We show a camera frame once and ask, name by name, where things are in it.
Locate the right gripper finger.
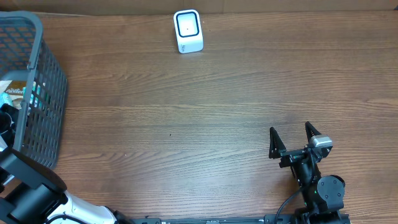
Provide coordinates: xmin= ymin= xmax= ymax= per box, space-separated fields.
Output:
xmin=269 ymin=127 xmax=287 ymax=159
xmin=305 ymin=121 xmax=321 ymax=143

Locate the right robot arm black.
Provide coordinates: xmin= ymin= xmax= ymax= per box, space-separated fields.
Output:
xmin=265 ymin=121 xmax=351 ymax=224

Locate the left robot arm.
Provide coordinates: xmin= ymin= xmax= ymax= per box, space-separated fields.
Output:
xmin=1 ymin=104 xmax=132 ymax=224

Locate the white barcode scanner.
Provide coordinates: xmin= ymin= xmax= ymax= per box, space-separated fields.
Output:
xmin=174 ymin=9 xmax=204 ymax=54

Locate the teal white pouch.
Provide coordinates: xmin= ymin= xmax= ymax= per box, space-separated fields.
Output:
xmin=0 ymin=92 xmax=13 ymax=106

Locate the brown snack packet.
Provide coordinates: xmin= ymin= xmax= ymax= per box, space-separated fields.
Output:
xmin=1 ymin=80 xmax=26 ymax=109

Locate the grey plastic shopping basket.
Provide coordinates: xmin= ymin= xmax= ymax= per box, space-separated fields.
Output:
xmin=1 ymin=11 xmax=68 ymax=169

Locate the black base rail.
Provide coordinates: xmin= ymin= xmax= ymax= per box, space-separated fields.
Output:
xmin=131 ymin=213 xmax=351 ymax=224

